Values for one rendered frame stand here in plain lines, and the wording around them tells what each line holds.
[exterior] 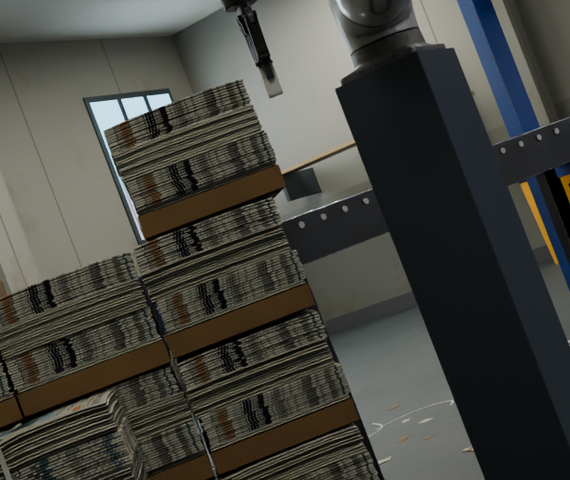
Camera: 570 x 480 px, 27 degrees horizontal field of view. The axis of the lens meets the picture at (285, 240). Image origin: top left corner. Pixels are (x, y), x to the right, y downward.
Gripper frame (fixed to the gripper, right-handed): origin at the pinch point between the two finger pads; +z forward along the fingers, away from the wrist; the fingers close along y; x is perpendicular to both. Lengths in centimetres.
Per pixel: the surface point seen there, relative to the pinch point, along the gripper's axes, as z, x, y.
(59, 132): -116, -65, -656
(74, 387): 44, -57, 19
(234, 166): 15.9, -15.0, 18.5
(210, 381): 52, -34, 19
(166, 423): 56, -44, 18
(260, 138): 12.6, -8.5, 18.2
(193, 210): 20.9, -25.2, 18.4
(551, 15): -65, 305, -609
